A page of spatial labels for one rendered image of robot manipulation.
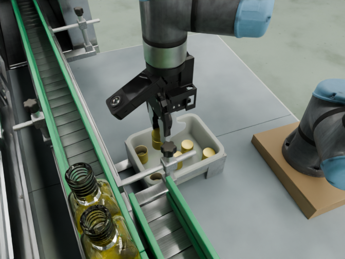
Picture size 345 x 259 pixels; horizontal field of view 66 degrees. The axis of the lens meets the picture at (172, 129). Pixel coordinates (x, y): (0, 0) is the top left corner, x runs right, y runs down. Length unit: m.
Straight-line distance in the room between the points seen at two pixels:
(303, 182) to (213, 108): 0.38
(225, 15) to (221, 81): 0.67
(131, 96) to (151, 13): 0.15
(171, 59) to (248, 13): 0.14
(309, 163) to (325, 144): 0.16
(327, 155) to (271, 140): 0.27
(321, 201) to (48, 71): 0.86
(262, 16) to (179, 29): 0.12
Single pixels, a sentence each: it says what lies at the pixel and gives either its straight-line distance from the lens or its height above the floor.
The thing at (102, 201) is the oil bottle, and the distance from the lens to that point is 0.34.
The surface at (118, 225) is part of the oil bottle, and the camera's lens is 0.33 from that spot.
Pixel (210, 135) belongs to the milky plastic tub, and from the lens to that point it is 0.73.
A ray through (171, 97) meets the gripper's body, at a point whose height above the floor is 1.06.
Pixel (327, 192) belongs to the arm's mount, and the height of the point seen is 0.80.
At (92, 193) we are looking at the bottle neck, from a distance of 0.33.
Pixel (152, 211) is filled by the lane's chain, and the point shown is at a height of 0.88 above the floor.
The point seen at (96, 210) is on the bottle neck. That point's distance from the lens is 0.29.
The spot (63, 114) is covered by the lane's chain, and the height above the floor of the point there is 0.88.
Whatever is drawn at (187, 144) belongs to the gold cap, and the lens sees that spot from 0.73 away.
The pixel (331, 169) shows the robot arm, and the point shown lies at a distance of 0.57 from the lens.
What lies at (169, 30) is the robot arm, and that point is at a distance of 0.42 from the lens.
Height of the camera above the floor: 1.39
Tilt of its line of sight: 48 degrees down
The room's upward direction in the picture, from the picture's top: straight up
